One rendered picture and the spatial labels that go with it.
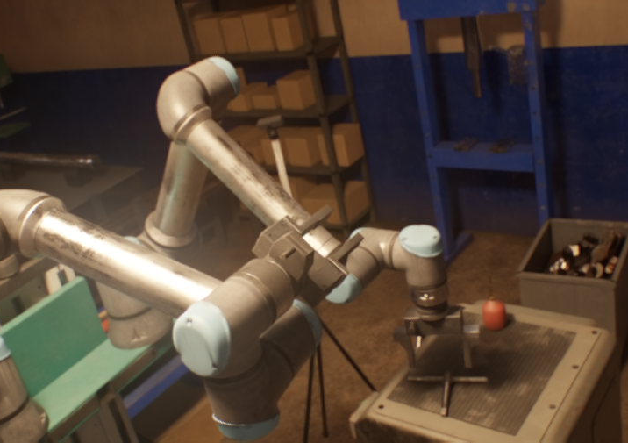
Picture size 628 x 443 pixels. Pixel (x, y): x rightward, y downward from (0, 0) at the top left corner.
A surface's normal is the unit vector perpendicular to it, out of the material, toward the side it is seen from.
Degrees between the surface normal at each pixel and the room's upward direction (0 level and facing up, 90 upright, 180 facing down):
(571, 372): 0
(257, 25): 90
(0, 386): 91
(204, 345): 85
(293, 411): 0
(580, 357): 0
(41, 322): 90
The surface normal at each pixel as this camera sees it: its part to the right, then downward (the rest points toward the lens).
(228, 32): -0.56, 0.44
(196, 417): 0.73, 0.13
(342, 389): -0.21, -0.89
